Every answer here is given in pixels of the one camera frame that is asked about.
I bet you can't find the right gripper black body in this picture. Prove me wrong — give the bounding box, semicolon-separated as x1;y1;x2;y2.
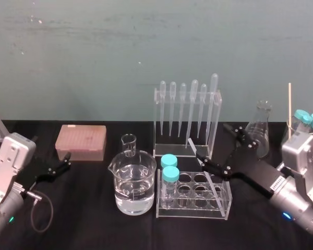
230;150;286;200

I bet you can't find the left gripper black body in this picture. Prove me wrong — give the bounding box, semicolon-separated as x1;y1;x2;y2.
17;155;50;193

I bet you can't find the glass conical flask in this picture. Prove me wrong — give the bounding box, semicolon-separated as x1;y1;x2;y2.
244;100;273;159

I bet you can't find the pink pipette tip box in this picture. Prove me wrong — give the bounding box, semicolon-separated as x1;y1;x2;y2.
54;124;107;162

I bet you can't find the clear acrylic tube rack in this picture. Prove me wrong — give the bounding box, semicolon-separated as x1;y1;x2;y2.
155;168;233;221

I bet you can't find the clear acrylic pipette rack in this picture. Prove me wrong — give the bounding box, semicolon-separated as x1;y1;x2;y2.
153;87;223;160

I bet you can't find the thin wooden stick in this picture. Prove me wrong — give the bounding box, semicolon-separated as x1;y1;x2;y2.
288;82;294;139

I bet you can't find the black table cloth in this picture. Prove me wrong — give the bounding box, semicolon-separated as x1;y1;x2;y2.
0;119;313;250

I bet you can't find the small empty glass beaker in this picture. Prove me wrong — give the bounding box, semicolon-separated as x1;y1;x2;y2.
121;133;137;158

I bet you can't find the large glass beaker with water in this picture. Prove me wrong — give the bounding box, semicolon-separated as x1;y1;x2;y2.
107;149;158;216

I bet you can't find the thin dark gripper cable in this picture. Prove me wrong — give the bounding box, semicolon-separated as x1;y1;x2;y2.
25;191;55;233

